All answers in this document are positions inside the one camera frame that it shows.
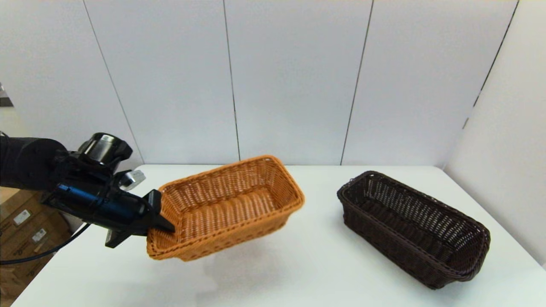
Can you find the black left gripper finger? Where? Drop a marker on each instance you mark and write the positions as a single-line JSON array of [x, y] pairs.
[[160, 224]]

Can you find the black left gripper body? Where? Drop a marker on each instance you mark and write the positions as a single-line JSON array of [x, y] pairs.
[[98, 204]]

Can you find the orange wicker basket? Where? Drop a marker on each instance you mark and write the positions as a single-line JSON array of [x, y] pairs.
[[230, 209]]

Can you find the dark brown wicker basket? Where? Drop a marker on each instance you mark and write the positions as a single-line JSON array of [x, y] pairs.
[[409, 226]]

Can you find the brown cardboard box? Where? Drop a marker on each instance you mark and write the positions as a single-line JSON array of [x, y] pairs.
[[39, 236], [17, 275], [13, 197], [21, 218]]

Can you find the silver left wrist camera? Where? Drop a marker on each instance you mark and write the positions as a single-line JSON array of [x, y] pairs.
[[133, 179]]

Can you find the grey wall fixture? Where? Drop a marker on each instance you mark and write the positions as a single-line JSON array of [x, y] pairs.
[[4, 101]]

